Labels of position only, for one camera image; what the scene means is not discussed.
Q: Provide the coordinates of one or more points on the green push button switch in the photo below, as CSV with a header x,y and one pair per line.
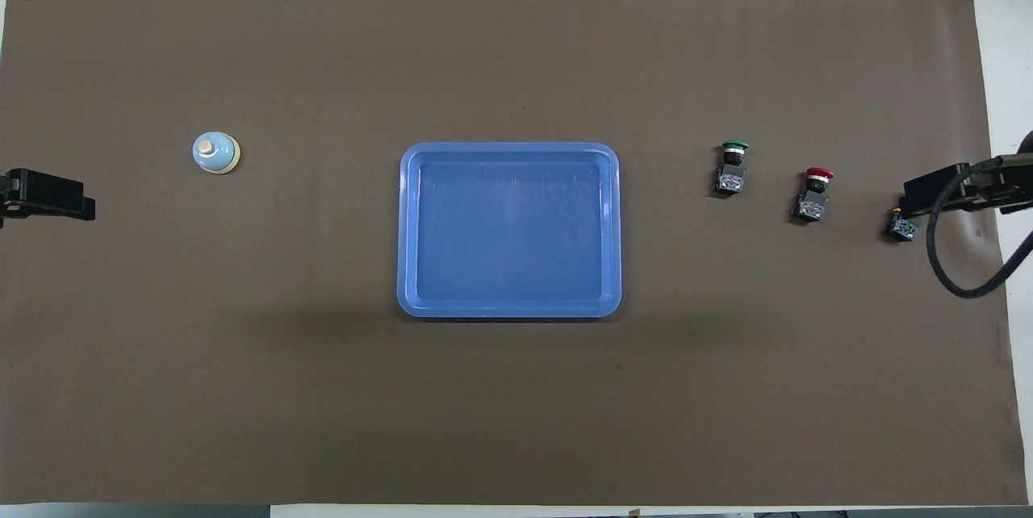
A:
x,y
731,179

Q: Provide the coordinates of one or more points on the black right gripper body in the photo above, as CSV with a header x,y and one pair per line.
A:
x,y
1009,179

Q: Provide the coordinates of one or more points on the red push button switch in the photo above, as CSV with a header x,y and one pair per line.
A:
x,y
809,205

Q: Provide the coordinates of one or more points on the brown table mat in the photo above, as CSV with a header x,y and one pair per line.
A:
x,y
242,340

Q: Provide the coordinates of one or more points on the light blue service bell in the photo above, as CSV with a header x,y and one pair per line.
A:
x,y
211,153

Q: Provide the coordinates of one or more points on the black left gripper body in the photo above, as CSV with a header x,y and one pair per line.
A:
x,y
3,199

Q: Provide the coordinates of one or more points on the yellow push button switch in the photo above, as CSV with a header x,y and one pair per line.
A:
x,y
901,229

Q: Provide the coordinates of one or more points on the blue plastic tray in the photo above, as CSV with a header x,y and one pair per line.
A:
x,y
508,236

